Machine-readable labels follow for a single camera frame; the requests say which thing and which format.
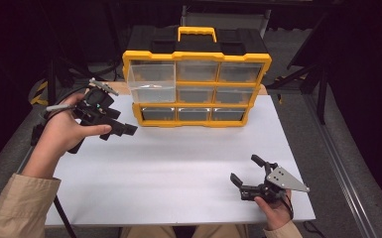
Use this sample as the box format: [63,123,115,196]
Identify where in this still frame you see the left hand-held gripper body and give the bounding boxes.
[45,77,122,155]

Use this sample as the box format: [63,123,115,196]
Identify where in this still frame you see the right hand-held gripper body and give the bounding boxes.
[239,161,312,204]

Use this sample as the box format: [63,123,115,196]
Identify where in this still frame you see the clear plastic drawer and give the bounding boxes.
[127,62,177,104]

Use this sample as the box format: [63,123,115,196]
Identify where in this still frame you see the yellow black storage organizer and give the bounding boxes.
[122,25,273,129]

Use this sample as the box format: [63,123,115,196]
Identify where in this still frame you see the person's right hand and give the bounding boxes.
[253,189,294,232]

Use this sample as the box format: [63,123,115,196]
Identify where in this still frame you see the person's left hand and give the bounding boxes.
[21,92,113,181]

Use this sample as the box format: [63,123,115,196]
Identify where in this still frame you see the black metal stand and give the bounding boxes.
[266,62,329,126]
[44,54,107,121]

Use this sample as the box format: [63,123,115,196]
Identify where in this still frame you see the yellow black floor tape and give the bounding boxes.
[29,80,61,107]

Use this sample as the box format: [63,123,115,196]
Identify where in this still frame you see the set of small organizer drawers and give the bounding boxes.
[141,59,265,122]

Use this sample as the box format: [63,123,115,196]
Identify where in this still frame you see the person's beige trousers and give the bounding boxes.
[120,224,251,238]

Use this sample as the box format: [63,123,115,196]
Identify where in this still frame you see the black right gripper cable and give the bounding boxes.
[282,192,295,221]

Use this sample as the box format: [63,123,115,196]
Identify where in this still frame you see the black floor cable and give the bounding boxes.
[302,220,325,238]

